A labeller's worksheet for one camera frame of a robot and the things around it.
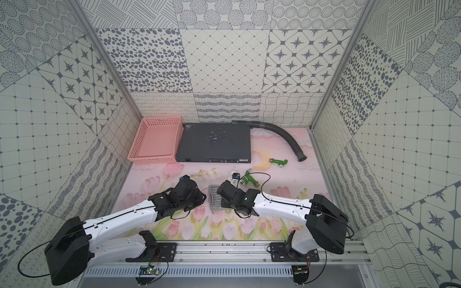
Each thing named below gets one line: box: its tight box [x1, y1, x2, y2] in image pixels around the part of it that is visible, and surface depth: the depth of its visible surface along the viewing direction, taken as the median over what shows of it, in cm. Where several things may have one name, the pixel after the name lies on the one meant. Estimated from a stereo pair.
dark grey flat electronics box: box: [175, 123, 251, 164], surface depth 109 cm
